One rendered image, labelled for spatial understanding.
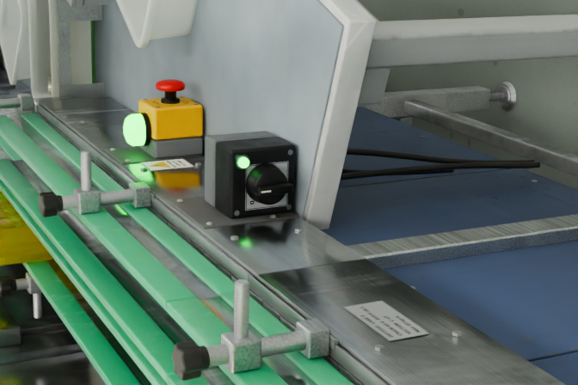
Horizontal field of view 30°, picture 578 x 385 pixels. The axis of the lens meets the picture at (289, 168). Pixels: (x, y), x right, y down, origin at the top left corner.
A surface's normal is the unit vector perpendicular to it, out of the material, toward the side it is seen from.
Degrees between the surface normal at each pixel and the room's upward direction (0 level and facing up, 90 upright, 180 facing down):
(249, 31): 0
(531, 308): 90
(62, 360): 90
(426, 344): 90
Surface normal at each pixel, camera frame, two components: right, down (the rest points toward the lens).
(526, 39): 0.40, 0.55
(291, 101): -0.90, 0.09
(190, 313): 0.03, -0.97
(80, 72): 0.44, 0.24
